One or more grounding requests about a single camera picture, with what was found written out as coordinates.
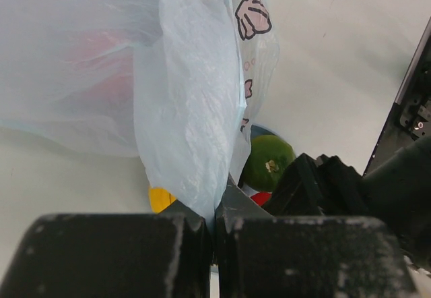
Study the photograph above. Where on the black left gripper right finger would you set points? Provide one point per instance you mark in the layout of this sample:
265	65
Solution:
261	255

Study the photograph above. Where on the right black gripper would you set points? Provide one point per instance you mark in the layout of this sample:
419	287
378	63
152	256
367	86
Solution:
324	186

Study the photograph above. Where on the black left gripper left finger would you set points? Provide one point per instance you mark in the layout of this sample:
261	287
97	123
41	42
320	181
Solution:
113	255

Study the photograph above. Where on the orange fake persimmon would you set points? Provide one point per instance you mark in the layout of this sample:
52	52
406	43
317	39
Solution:
260	198

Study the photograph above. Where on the green yellow fake citrus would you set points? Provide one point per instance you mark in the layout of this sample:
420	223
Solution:
270	156

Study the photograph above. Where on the yellow fake banana bunch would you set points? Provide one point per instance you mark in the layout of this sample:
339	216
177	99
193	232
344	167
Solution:
160	199

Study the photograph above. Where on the light blue printed plastic bag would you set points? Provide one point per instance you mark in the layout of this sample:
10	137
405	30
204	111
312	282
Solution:
201	69

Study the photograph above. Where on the red fake fruit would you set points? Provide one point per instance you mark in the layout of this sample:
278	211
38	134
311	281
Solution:
104	63

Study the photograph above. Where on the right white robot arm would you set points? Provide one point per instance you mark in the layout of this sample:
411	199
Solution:
397	193

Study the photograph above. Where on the blue plastic plate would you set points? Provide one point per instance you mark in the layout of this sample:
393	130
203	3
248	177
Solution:
257	130

